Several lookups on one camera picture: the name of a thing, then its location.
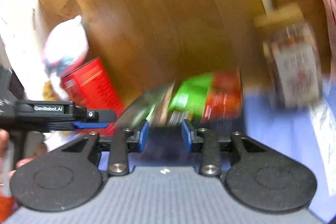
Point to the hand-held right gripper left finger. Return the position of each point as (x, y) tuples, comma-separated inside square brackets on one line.
[(143, 134)]

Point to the large cardboard box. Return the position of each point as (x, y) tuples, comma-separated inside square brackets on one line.
[(157, 24)]

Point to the green snack packet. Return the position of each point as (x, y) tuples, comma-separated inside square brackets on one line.
[(191, 92)]

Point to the person's left hand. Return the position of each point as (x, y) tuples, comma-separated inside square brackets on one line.
[(25, 162)]

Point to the pink and blue plush toy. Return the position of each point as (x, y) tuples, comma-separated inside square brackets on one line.
[(65, 48)]

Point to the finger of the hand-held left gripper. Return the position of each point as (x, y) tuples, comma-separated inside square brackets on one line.
[(102, 116)]

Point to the clear jar of nuts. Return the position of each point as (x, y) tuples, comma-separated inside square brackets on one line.
[(294, 64)]

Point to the red snack packet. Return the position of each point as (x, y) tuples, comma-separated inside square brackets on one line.
[(223, 95)]

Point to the blue printed tablecloth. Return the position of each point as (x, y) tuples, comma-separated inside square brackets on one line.
[(283, 129)]

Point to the red gift box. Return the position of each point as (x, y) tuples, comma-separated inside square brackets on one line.
[(97, 87)]

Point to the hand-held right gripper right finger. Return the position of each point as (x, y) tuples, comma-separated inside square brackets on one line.
[(186, 134)]

